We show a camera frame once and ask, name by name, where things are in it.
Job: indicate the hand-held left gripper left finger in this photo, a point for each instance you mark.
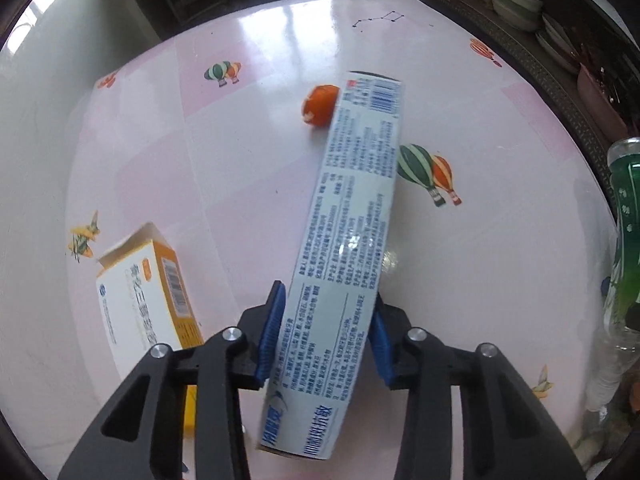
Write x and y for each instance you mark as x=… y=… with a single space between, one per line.
x=270 y=330

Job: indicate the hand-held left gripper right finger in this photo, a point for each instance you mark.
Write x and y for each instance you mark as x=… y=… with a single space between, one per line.
x=380 y=350

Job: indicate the light blue toothpaste box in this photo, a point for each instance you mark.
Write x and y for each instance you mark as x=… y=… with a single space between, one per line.
x=350 y=210

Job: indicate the green plastic bottle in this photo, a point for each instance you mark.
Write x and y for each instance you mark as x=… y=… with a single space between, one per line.
x=627 y=200

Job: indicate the white and orange medicine box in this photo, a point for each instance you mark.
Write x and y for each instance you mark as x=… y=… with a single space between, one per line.
x=140 y=290

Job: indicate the pink basin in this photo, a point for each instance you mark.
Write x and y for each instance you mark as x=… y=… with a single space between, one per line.
x=600 y=100

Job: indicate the stack of plates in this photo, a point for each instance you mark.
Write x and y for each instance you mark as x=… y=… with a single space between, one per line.
x=557 y=42

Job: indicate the stack of white bowls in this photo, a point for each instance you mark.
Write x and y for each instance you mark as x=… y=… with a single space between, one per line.
x=515 y=5

